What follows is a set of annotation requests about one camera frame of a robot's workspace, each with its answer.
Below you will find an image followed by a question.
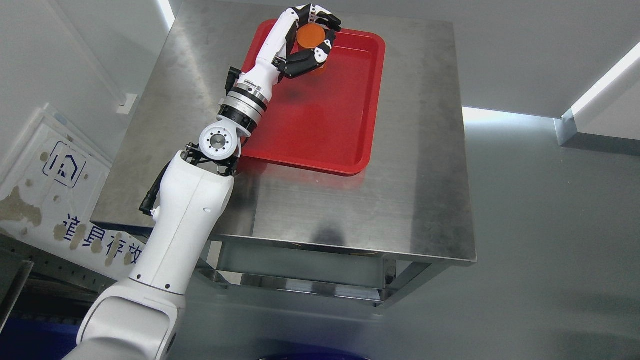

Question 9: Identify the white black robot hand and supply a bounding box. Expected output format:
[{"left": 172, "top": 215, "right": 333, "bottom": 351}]
[{"left": 224, "top": 3, "right": 343, "bottom": 103}]

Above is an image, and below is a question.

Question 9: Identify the orange capacitor cylinder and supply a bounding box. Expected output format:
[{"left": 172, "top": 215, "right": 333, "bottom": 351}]
[{"left": 295, "top": 23, "right": 326, "bottom": 53}]

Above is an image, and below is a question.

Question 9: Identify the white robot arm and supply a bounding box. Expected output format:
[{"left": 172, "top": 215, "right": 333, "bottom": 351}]
[{"left": 65, "top": 81, "right": 270, "bottom": 360}]

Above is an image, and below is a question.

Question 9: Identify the stainless steel desk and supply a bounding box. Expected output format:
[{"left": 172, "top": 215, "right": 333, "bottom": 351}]
[{"left": 91, "top": 0, "right": 477, "bottom": 306}]

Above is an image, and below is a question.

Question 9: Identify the red plastic tray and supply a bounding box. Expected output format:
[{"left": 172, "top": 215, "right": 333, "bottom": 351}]
[{"left": 242, "top": 28, "right": 386, "bottom": 176}]

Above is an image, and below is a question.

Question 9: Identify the white labelled sign board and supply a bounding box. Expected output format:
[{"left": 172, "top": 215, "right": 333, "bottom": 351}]
[{"left": 0, "top": 105, "right": 145, "bottom": 281}]

